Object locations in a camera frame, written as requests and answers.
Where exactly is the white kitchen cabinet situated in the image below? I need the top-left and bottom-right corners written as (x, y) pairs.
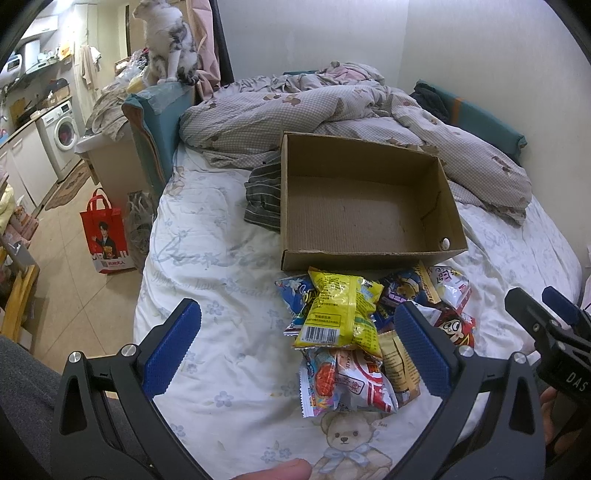
top-left (1, 122), bottom-right (57, 214)

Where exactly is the dark striped cloth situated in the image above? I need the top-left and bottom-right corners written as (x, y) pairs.
top-left (245, 157), bottom-right (281, 232)

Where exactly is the blue yellow snack packet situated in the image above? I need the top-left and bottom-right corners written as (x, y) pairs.
top-left (373, 261), bottom-right (441, 330)

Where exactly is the red shopping bag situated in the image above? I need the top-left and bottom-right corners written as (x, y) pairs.
top-left (80, 187), bottom-right (135, 275)

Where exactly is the grey checked duvet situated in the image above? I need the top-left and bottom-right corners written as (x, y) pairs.
top-left (179, 62), bottom-right (532, 225)

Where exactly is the person's left hand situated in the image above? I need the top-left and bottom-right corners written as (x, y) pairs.
top-left (232, 458), bottom-right (312, 480)

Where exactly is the grey white cat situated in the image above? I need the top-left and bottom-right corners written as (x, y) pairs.
top-left (133, 1), bottom-right (200, 86)

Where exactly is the pink curtain cloth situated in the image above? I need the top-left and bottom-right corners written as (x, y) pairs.
top-left (187, 0), bottom-right (221, 100)

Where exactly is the yellow snack bag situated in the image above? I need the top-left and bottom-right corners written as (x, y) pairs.
top-left (293, 268), bottom-right (384, 361)

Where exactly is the shrimp flakes snack bag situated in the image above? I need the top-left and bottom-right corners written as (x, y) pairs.
top-left (300, 348), bottom-right (399, 418)

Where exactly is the white red snack bag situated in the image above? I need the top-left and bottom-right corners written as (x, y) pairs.
top-left (428, 265), bottom-right (472, 313)

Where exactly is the white printed bed sheet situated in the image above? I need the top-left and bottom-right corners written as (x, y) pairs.
top-left (133, 147), bottom-right (584, 479)

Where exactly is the brown cardboard box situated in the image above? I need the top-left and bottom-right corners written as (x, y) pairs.
top-left (280, 132), bottom-right (468, 272)

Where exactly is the red cartoon face snack bag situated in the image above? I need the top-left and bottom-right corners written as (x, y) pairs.
top-left (428, 308), bottom-right (476, 347)

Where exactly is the white washing machine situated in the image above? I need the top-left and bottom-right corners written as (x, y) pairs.
top-left (35, 100), bottom-right (79, 183)

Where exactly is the teal bed headboard cushion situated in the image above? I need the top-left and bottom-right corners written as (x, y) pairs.
top-left (122, 82), bottom-right (194, 199)

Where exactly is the teal pillow with orange stripe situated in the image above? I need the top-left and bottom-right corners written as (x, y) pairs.
top-left (411, 80), bottom-right (528, 165)

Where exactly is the person's right hand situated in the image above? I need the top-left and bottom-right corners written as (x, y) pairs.
top-left (540, 387), bottom-right (558, 444)

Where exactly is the gold brown snack packet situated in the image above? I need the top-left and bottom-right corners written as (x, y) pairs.
top-left (378, 330), bottom-right (421, 406)

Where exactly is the blue cartoon snack bag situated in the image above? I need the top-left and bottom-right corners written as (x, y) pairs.
top-left (274, 273), bottom-right (317, 337)

